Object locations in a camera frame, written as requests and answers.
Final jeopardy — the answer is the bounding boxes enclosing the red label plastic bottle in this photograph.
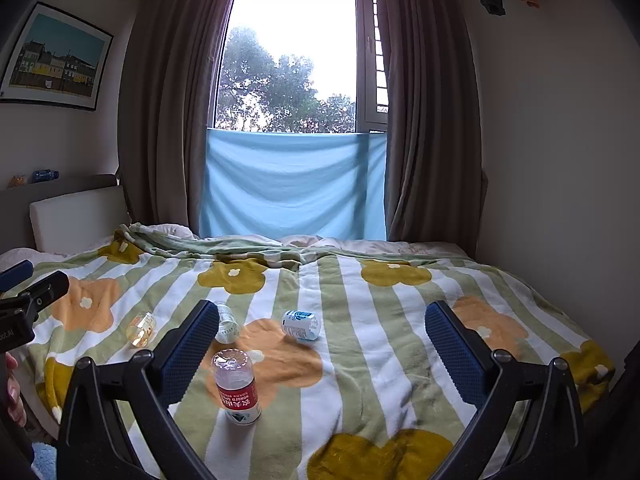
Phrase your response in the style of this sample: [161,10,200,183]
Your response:
[211,348,262,426]

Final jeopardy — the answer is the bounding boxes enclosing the white headboard cushion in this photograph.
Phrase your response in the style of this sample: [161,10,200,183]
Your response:
[29,185,132,254]

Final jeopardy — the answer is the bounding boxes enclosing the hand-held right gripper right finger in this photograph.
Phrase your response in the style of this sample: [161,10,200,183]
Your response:
[424,301,586,480]

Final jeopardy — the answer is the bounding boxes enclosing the window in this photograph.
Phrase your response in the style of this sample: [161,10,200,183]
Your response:
[212,0,392,135]

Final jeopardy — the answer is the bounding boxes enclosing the green label clear bottle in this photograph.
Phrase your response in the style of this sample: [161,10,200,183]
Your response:
[214,302,242,345]

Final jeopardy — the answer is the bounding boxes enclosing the brown curtain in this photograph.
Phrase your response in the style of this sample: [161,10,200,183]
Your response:
[118,0,241,239]
[376,0,489,244]

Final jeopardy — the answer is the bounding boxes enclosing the framed wall picture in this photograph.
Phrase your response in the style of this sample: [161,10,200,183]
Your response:
[0,1,115,112]

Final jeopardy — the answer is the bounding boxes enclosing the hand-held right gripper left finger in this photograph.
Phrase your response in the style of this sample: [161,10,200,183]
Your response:
[56,300,221,480]

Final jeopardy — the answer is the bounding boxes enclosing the light blue cloth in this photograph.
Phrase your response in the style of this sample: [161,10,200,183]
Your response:
[199,127,389,242]

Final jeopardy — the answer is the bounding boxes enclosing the blue label plastic bottle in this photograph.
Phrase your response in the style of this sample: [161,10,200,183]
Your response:
[281,309,322,343]

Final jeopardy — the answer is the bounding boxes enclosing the striped floral blanket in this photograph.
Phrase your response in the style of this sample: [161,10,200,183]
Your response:
[0,223,617,480]

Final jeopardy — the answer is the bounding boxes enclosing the dark headboard shelf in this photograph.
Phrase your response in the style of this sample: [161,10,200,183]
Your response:
[0,174,121,207]

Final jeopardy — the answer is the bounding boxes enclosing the yellow liquid small bottle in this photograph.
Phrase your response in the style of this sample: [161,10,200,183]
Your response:
[126,311,158,349]

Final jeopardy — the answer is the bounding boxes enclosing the blue fuzzy cloth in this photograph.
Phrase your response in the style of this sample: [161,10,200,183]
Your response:
[31,441,58,480]

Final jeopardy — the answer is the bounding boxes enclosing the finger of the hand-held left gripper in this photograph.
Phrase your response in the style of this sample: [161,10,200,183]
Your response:
[0,259,35,292]
[0,270,70,325]

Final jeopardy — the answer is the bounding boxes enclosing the person's left hand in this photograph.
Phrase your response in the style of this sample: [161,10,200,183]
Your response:
[4,352,27,429]

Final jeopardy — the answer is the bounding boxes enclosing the pale bed sheet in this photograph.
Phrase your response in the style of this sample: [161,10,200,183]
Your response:
[150,224,473,261]

